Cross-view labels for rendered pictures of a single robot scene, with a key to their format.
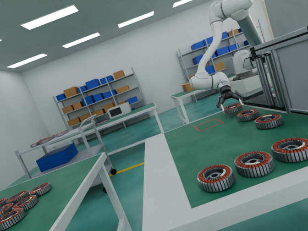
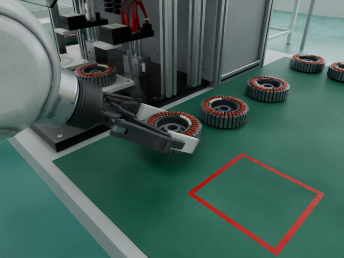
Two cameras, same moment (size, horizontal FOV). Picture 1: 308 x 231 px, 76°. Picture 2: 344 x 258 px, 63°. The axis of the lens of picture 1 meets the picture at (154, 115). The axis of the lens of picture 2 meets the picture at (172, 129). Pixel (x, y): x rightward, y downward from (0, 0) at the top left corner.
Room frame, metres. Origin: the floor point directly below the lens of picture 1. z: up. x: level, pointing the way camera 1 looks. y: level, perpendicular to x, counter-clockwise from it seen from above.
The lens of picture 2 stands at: (1.59, -0.17, 1.08)
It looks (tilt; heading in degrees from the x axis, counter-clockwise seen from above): 31 degrees down; 225
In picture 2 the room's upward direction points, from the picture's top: straight up
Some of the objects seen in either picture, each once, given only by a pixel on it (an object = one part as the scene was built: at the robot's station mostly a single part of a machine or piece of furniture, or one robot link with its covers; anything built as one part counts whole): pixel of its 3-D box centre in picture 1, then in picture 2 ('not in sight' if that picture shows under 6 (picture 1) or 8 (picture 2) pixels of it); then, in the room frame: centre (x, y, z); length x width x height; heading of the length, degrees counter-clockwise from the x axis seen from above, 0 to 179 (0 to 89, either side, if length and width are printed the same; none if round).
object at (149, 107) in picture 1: (112, 138); not in sight; (4.13, 0.99, 0.37); 2.20 x 0.90 x 0.75; 89
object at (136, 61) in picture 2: not in sight; (136, 64); (1.06, -0.84, 0.80); 0.08 x 0.05 x 0.06; 89
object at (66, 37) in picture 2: not in sight; (71, 36); (0.97, -1.43, 0.77); 0.11 x 0.11 x 0.04
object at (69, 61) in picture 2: not in sight; (58, 63); (1.20, -1.09, 0.78); 0.15 x 0.15 x 0.01; 89
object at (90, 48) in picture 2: not in sight; (94, 48); (1.06, -1.09, 0.80); 0.08 x 0.05 x 0.06; 89
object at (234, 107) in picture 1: (233, 108); (172, 130); (1.25, -0.50, 0.79); 0.11 x 0.11 x 0.04
